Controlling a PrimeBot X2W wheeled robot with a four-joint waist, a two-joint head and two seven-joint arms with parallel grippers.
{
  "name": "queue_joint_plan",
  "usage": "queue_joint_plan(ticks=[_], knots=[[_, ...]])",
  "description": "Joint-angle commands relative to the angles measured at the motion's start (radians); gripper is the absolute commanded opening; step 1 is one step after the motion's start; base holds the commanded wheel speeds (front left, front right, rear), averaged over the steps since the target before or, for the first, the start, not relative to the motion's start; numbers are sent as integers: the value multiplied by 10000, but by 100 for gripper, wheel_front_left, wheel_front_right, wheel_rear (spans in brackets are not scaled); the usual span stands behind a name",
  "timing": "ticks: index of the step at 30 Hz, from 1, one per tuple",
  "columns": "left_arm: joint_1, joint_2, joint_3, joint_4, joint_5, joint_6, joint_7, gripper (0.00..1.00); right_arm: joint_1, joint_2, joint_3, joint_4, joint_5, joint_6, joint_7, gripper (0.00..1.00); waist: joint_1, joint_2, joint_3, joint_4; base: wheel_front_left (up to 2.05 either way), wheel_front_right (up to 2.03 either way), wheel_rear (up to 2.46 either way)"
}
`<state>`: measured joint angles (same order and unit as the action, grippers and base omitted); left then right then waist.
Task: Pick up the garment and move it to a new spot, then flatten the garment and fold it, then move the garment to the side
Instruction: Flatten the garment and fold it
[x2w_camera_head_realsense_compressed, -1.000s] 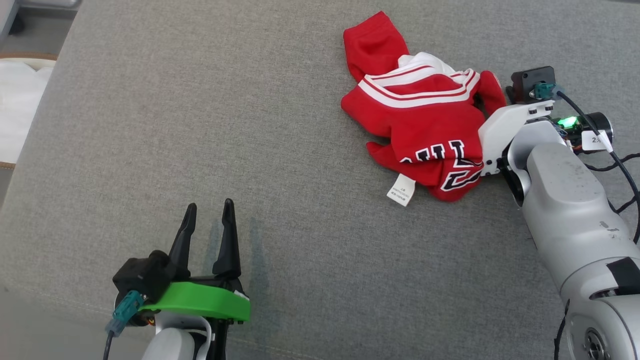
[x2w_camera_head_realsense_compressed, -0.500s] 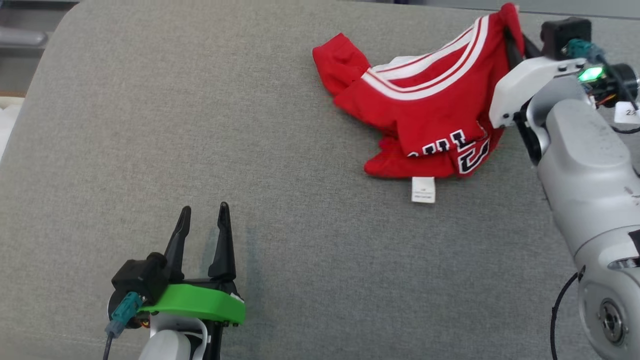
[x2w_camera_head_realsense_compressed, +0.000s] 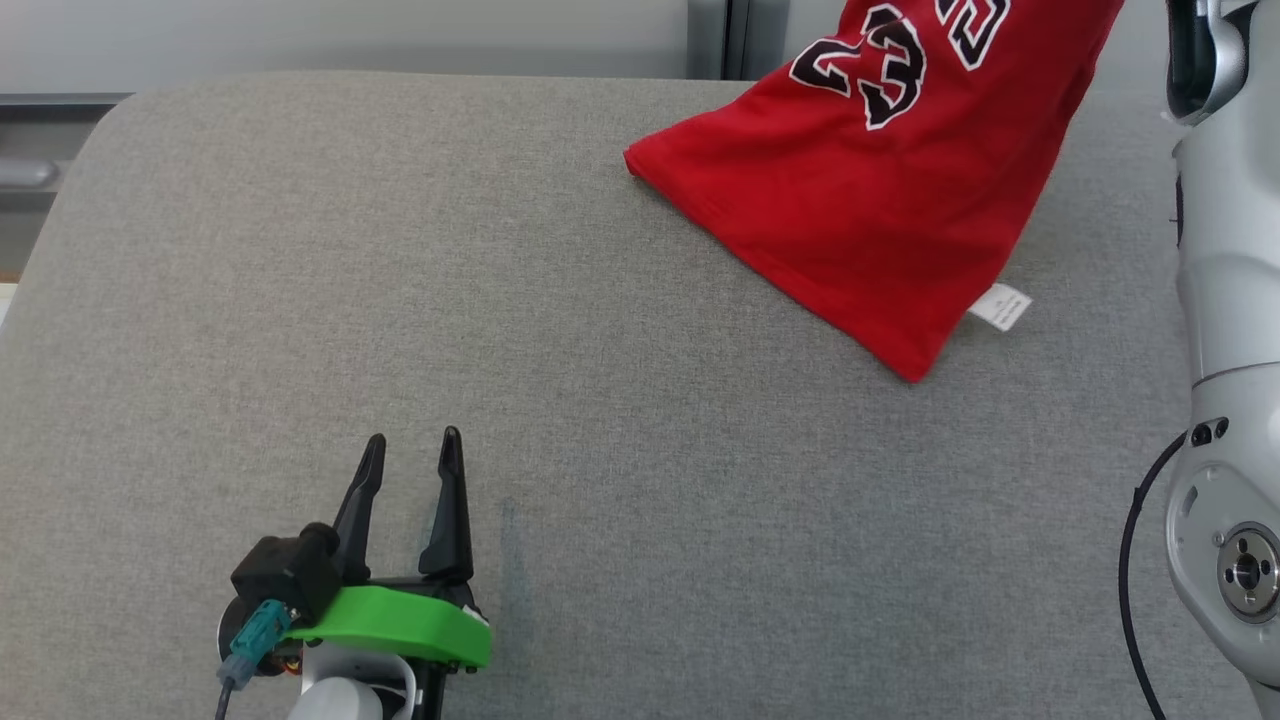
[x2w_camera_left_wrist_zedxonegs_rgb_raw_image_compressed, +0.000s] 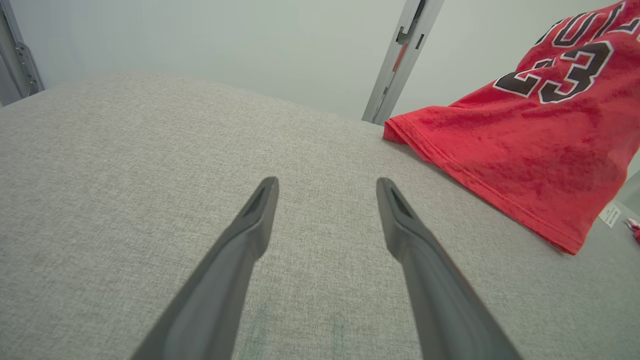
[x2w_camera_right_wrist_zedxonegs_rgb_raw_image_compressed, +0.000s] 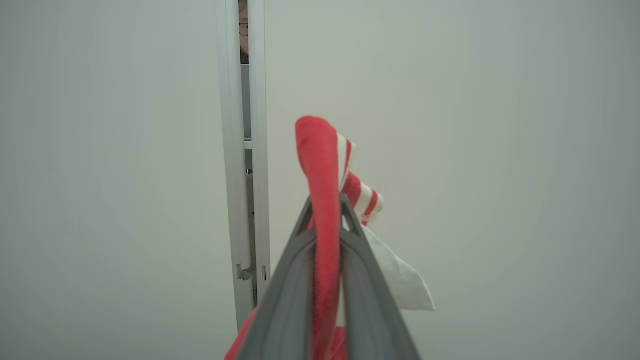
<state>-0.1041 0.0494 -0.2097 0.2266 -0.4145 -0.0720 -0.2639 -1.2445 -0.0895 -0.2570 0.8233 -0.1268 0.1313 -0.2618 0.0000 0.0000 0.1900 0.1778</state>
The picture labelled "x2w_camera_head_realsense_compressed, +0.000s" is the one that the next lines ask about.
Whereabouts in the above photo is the left cable with teal plug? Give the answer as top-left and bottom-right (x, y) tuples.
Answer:
(214, 600), (294, 720)

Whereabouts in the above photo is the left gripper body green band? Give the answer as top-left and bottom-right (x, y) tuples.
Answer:
(283, 573), (494, 720)

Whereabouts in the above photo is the cable with teal plug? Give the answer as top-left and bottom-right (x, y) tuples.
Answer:
(1117, 430), (1191, 720)
(214, 600), (294, 720)

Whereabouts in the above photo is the red shirt with white sleeves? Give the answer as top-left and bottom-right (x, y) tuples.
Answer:
(623, 0), (1127, 384)

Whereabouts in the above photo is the grey rounded handle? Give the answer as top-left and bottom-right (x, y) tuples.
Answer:
(0, 156), (62, 192)

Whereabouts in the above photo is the grey metal floor rail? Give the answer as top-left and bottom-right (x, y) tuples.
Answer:
(0, 92), (137, 111)

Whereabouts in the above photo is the grey fabric sofa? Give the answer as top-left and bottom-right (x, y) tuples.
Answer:
(0, 70), (1280, 720)

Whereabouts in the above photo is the right cable with teal plug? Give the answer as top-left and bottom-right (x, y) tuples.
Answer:
(1117, 430), (1191, 720)

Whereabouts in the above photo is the grey door frame post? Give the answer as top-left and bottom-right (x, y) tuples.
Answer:
(687, 0), (792, 82)

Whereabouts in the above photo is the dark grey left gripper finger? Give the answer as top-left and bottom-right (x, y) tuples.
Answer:
(417, 426), (475, 585)
(332, 433), (388, 586)

